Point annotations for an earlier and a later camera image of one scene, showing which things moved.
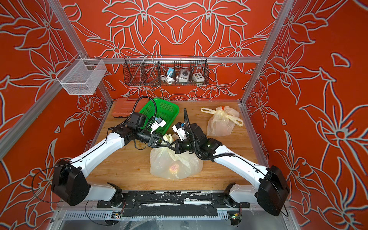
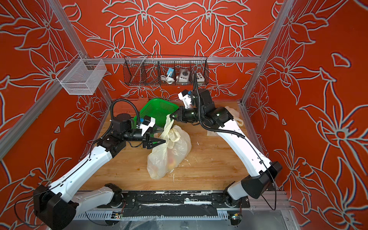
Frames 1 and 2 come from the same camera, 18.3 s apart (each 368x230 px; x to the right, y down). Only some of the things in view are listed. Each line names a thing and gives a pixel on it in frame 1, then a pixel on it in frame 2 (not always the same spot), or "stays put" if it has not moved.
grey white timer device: [184, 75] stays put
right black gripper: [178, 146] → [182, 111]
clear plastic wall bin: [82, 77] stays put
